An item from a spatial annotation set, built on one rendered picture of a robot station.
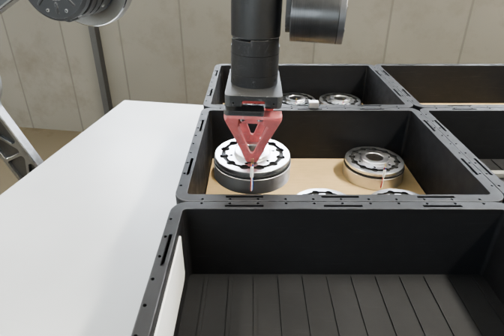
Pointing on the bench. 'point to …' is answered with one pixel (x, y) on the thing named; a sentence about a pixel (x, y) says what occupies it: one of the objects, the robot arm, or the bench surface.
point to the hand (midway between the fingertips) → (252, 146)
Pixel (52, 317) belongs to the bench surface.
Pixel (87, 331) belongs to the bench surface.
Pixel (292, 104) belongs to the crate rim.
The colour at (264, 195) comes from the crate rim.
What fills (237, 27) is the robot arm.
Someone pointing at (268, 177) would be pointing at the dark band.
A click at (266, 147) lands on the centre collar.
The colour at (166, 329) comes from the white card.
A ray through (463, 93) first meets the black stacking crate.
